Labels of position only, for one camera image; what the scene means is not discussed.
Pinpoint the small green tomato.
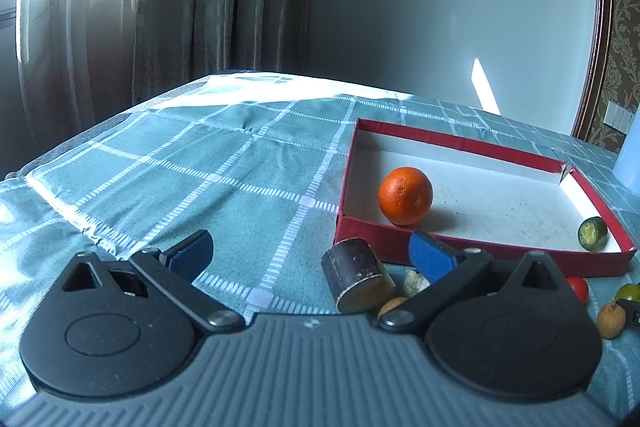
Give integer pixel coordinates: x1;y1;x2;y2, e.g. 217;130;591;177
614;283;640;303

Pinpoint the red cherry tomato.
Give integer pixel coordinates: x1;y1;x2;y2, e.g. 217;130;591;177
566;277;589;303

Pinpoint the green cucumber piece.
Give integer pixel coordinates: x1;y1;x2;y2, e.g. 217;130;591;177
577;217;608;251

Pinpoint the orange mandarin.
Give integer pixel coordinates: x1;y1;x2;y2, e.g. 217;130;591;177
378;167;433;227

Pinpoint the dark sugarcane piece angled cut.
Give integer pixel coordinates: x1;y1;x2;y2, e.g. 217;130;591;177
402;270;431;298

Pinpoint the red cardboard tray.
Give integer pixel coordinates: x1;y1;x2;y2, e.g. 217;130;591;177
334;119;639;277

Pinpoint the blue electric kettle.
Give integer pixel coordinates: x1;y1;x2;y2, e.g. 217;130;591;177
613;112;640;197

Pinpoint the teal checked tablecloth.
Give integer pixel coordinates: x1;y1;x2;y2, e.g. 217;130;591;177
1;72;639;415

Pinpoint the patterned beige curtain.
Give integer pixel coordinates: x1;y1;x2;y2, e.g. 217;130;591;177
1;0;309;172

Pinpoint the white wall switch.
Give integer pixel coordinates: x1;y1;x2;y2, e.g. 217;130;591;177
603;101;634;134

